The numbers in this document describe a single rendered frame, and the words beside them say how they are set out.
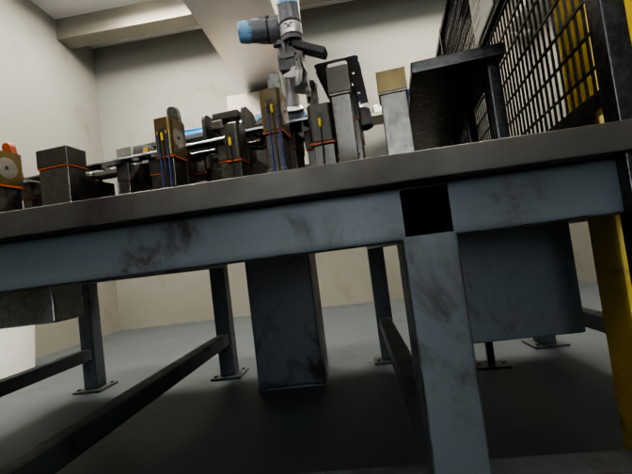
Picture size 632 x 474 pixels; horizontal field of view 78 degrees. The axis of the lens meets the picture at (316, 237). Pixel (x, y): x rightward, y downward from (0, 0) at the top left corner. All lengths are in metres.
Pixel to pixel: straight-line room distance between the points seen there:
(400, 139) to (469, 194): 0.54
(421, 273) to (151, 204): 0.40
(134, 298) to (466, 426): 4.74
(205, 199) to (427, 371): 0.40
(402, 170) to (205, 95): 4.65
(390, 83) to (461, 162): 0.63
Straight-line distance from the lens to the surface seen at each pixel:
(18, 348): 3.17
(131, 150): 1.76
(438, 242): 0.58
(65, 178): 1.49
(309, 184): 0.54
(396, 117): 1.13
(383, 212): 0.58
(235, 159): 1.17
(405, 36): 5.10
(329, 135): 1.07
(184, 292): 4.86
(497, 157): 0.58
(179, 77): 5.33
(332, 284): 4.43
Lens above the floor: 0.57
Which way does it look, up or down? 3 degrees up
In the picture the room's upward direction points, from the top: 7 degrees counter-clockwise
